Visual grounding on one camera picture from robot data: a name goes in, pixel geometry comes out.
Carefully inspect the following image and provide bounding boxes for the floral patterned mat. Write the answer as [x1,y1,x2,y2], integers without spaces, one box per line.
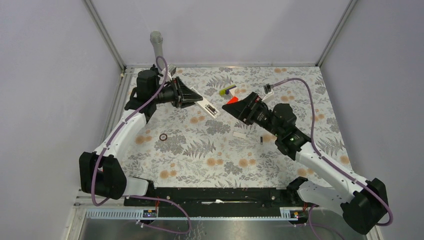
[120,67,351,188]

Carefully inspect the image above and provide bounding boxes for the red orange block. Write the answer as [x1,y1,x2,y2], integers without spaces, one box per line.
[227,96,239,104]

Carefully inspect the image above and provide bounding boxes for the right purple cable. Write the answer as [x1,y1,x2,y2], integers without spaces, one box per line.
[269,77,394,240]

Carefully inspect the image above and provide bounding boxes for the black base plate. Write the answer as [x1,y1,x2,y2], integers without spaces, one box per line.
[124,187,311,213]

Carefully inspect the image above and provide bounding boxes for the white remote control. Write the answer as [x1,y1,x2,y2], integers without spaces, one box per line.
[191,88,221,119]

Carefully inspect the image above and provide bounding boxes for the white slotted cable duct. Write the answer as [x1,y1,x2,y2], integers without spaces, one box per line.
[85,205,308,221]

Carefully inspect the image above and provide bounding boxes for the white battery cover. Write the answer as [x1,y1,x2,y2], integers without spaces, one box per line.
[233,131,247,139]

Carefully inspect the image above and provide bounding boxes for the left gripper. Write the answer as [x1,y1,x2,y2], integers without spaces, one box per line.
[151,77,203,109]

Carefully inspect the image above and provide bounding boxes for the grey microphone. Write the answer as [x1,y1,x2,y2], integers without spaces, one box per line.
[150,30,165,70]

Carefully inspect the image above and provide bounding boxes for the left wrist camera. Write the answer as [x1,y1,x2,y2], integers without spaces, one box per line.
[168,64,177,76]

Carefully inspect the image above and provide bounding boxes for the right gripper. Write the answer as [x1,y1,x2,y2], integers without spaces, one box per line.
[222,91,282,138]

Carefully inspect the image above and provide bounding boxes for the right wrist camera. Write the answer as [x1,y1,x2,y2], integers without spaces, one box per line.
[262,84,275,103]

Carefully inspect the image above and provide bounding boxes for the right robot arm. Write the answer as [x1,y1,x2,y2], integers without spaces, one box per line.
[222,92,388,235]

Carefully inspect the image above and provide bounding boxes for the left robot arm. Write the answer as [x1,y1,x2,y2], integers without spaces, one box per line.
[79,66,203,206]

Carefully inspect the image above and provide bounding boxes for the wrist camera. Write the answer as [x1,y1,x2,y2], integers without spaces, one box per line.
[168,64,177,76]
[262,84,275,103]

